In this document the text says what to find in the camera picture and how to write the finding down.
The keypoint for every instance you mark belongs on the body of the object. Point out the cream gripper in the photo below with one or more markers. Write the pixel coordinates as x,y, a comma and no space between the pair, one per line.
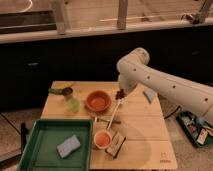
126,84

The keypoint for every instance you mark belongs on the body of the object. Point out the dark red grape bunch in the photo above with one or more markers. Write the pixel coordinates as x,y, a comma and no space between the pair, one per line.
120,94

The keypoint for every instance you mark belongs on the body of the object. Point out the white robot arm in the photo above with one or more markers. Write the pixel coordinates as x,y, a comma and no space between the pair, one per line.
195,97

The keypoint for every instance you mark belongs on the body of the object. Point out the red bowl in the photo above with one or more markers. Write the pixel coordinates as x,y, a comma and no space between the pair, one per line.
98,101

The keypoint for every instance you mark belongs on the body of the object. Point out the grey blue cloth piece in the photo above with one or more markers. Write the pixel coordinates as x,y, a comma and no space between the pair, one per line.
150,94

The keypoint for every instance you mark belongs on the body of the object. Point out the metal fork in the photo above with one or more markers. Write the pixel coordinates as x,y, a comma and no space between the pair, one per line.
107,121

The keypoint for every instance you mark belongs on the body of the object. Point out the wooden folding table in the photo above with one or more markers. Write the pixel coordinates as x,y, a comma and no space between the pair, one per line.
147,146

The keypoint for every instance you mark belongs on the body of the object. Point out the wooden block with dark base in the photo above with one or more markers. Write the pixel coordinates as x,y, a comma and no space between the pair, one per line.
116,144

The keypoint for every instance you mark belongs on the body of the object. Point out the light green plastic object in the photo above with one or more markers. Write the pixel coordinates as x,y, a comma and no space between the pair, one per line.
74,105

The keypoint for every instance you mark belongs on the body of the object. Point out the green measuring scoop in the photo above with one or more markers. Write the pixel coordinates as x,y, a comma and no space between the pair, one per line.
66,92

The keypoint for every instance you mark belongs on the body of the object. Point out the small orange cup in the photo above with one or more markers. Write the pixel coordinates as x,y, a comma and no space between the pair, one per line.
102,139

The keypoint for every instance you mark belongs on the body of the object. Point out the green bin with items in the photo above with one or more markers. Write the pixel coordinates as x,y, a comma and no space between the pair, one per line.
195,129

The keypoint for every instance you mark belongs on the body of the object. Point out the blue sponge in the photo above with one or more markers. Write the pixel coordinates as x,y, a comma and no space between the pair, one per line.
68,146

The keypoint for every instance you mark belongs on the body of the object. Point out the green plastic tray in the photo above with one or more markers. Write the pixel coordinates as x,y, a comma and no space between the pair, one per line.
40,153

